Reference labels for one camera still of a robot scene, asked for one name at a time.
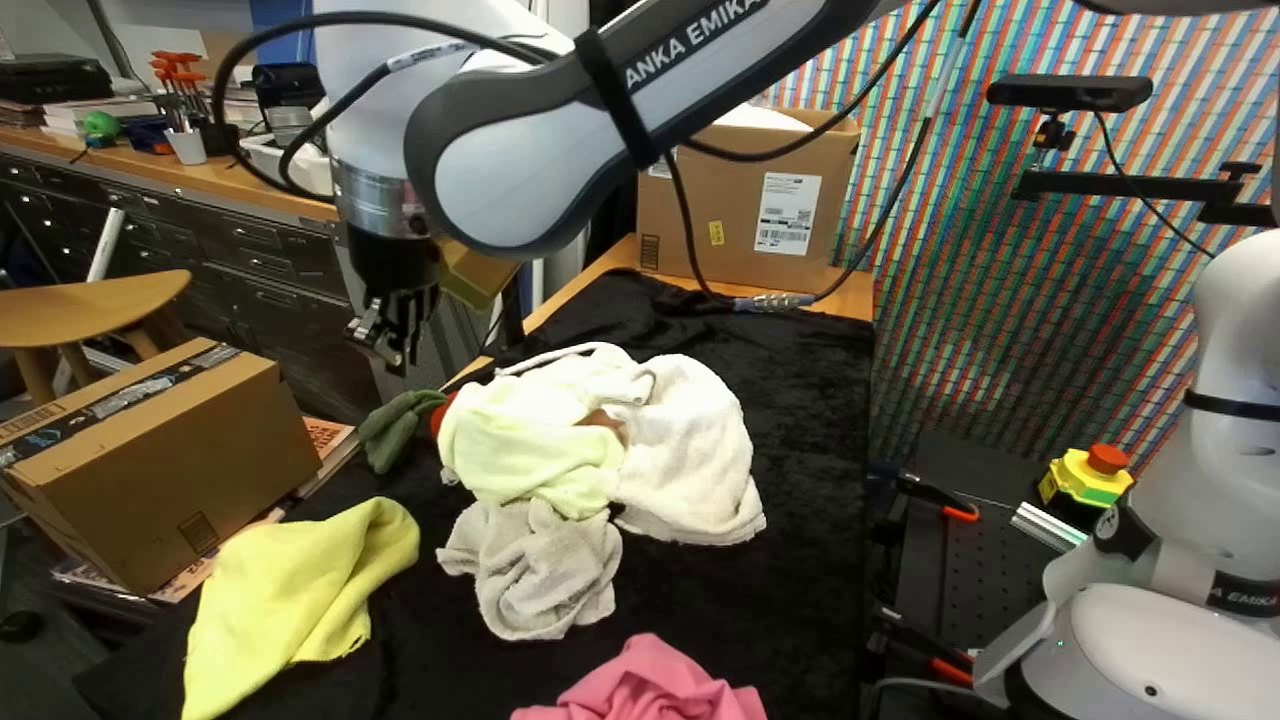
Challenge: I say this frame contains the emergency stop button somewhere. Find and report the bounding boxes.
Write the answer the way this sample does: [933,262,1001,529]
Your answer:
[1037,442,1134,509]

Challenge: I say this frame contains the cardboard box beside table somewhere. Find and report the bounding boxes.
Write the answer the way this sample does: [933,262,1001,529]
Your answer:
[0,341,322,590]

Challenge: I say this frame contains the wooden workbench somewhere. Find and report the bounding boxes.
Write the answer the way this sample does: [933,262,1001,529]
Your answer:
[0,128,376,420]

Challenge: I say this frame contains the pale yellow-green t-shirt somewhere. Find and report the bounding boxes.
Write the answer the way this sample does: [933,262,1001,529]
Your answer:
[437,379,623,520]

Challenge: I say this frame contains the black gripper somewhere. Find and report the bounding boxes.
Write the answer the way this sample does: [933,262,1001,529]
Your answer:
[348,229,439,362]

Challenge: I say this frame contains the wooden stool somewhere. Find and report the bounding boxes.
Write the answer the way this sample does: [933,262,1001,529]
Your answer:
[0,266,194,403]

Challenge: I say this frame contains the cardboard box with label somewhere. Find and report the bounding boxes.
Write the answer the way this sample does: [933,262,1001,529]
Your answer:
[637,103,862,290]

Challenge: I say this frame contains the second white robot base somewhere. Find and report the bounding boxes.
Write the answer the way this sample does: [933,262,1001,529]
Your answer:
[972,229,1280,720]

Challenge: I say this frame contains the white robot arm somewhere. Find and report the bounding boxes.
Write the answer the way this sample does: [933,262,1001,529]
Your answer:
[234,0,900,368]

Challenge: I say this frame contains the small white towel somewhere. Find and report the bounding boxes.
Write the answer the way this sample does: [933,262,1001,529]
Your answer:
[437,498,623,642]

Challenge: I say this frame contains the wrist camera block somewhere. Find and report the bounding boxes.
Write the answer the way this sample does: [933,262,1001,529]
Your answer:
[439,238,521,313]

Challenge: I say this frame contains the large white knit towel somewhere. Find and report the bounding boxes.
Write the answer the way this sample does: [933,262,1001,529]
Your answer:
[496,341,769,547]

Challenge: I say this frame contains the bright yellow cloth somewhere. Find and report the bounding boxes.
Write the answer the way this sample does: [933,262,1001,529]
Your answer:
[179,495,422,720]

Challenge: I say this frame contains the pink cloth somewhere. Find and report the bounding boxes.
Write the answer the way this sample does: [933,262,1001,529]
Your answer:
[509,631,769,720]

